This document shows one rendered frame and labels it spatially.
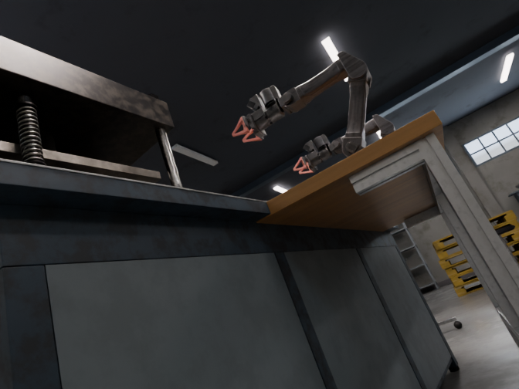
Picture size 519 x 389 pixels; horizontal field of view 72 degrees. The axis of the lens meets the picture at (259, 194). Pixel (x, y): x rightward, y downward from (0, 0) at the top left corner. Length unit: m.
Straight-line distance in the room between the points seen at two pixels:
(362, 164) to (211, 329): 0.50
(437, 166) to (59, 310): 0.77
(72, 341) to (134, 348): 0.09
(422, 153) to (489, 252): 0.25
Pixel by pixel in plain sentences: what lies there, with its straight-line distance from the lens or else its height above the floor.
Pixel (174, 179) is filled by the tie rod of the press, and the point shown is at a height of 1.44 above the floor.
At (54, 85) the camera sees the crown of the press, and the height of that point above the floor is 1.81.
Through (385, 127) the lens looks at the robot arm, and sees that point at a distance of 1.82.
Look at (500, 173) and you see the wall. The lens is 11.13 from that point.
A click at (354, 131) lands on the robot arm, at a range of 1.21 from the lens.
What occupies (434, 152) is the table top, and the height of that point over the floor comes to 0.72.
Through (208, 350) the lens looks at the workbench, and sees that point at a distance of 0.69.
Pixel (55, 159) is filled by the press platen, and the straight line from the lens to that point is 1.85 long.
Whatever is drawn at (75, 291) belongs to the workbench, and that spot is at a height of 0.63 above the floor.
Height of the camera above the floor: 0.49
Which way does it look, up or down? 20 degrees up
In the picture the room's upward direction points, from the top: 21 degrees counter-clockwise
